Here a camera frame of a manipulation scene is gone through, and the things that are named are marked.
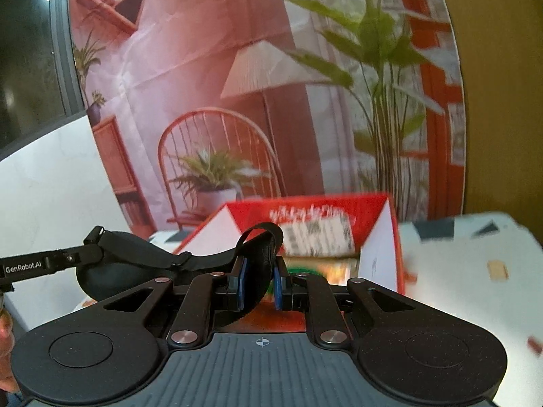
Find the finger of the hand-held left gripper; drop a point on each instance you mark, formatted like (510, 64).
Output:
(85, 252)

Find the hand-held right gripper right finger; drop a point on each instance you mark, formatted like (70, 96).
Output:
(280, 286)

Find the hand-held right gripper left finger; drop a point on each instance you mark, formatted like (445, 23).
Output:
(239, 284)

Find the black eye mask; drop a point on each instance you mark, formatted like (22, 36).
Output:
(123, 254)

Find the red strawberry print box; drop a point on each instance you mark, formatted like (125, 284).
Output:
(254, 211)

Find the person's left hand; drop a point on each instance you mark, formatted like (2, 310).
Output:
(5, 335)

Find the white printed tablecloth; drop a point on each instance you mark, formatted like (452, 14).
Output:
(466, 305)

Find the printed room scene backdrop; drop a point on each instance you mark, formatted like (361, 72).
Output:
(178, 72)

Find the dark framed window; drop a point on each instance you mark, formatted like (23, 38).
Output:
(29, 51)

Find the yellow wooden panel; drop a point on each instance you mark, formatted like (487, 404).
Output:
(500, 93)

